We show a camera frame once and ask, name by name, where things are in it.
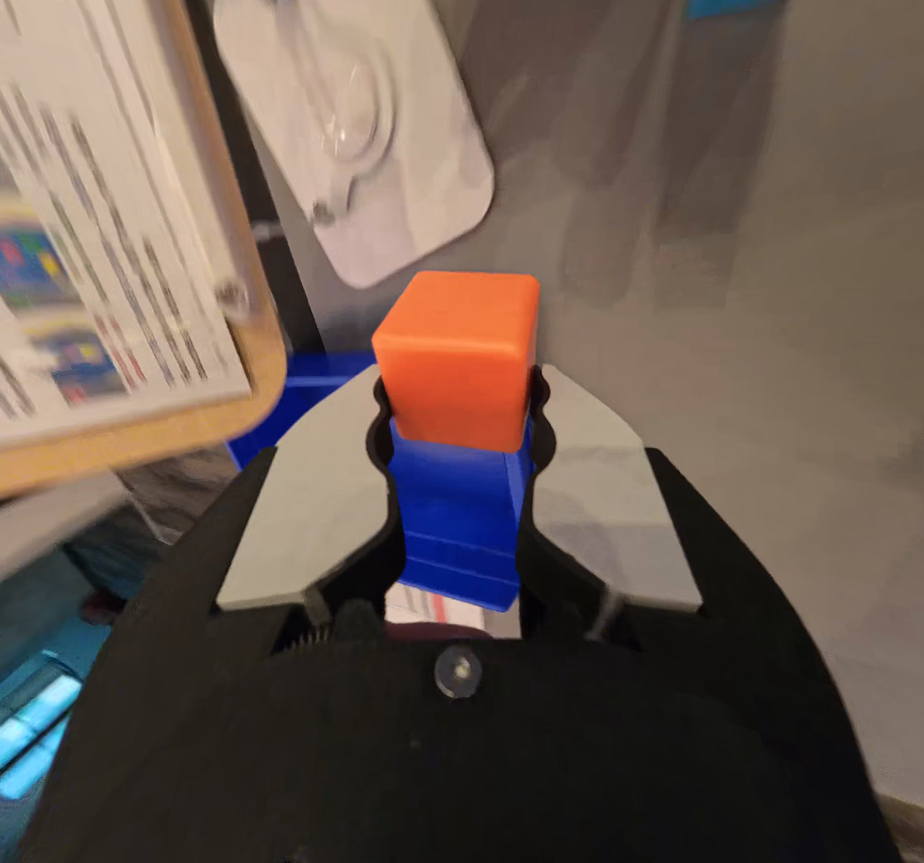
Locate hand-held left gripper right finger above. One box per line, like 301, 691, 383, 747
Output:
514, 363, 704, 639

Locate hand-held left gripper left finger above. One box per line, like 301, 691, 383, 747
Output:
215, 363, 405, 615

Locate blue plastic bin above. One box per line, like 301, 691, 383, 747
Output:
225, 350, 539, 613

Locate orange cube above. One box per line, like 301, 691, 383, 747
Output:
372, 271, 541, 452

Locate grey desk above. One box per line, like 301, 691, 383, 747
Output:
169, 0, 924, 828

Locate instruction board on stand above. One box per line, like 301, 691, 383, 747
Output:
0, 0, 498, 502

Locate printed instruction sheet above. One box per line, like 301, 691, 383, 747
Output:
0, 0, 254, 445

